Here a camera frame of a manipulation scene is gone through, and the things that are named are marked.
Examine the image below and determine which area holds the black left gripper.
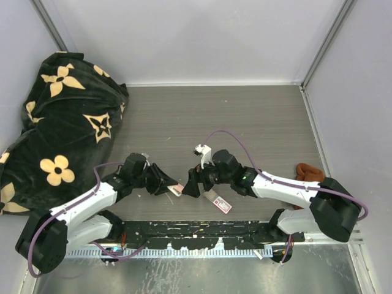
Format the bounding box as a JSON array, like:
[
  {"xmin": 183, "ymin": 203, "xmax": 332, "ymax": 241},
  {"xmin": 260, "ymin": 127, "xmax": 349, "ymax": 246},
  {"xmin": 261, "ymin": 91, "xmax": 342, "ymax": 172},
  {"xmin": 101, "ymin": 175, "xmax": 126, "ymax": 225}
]
[{"xmin": 132, "ymin": 163, "xmax": 176, "ymax": 195}]

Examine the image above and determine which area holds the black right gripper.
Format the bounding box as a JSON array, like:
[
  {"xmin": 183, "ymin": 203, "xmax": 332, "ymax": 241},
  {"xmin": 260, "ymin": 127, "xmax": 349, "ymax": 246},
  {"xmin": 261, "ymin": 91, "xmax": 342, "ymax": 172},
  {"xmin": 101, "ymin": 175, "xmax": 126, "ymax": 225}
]
[{"xmin": 182, "ymin": 156, "xmax": 233, "ymax": 197}]

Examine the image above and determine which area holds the red white staple box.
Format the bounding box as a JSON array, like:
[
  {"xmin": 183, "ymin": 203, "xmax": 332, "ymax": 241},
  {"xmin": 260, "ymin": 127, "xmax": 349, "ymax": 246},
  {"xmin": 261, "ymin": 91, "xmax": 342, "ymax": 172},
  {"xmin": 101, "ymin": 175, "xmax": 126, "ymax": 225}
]
[{"xmin": 203, "ymin": 189, "xmax": 232, "ymax": 214}]

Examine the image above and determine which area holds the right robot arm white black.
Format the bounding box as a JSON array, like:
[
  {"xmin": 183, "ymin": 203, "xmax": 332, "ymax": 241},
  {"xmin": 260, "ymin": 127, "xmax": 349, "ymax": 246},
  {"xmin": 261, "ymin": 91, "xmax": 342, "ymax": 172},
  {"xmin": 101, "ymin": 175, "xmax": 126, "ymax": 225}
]
[{"xmin": 182, "ymin": 146, "xmax": 362, "ymax": 243}]

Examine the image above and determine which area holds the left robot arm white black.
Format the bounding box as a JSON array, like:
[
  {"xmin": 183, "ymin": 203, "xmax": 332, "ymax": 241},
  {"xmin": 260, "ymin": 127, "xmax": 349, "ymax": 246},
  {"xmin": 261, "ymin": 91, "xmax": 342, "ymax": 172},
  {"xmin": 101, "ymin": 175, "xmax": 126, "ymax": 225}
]
[{"xmin": 15, "ymin": 153, "xmax": 183, "ymax": 278}]

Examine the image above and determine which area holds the brown cloth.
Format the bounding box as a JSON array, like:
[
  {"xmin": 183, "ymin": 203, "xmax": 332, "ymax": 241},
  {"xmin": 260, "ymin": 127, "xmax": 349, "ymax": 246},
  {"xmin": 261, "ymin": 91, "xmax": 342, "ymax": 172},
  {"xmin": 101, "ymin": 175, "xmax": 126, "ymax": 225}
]
[{"xmin": 290, "ymin": 162, "xmax": 326, "ymax": 212}]

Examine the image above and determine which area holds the black floral blanket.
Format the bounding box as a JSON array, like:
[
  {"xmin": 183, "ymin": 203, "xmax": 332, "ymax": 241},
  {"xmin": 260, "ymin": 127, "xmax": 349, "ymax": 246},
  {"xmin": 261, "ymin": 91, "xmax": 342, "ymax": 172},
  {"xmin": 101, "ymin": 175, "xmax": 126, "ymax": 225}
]
[{"xmin": 1, "ymin": 51, "xmax": 129, "ymax": 214}]

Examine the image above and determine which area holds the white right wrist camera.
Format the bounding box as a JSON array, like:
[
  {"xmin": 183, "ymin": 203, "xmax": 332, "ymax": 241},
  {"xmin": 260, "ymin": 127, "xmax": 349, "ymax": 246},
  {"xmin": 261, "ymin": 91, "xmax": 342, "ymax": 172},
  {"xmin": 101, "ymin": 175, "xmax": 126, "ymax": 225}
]
[{"xmin": 194, "ymin": 145, "xmax": 212, "ymax": 169}]

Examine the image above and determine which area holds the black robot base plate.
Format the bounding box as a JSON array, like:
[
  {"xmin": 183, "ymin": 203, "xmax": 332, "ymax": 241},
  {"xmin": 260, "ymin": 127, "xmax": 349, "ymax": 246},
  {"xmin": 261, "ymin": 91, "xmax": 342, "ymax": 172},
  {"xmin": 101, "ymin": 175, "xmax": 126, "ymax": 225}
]
[{"xmin": 87, "ymin": 219, "xmax": 306, "ymax": 249}]

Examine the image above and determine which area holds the white slotted cable duct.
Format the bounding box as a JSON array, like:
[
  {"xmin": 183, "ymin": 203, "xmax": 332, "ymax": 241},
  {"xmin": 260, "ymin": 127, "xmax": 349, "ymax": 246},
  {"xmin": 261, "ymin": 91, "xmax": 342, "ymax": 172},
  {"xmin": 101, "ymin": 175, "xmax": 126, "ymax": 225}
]
[{"xmin": 66, "ymin": 246, "xmax": 273, "ymax": 258}]

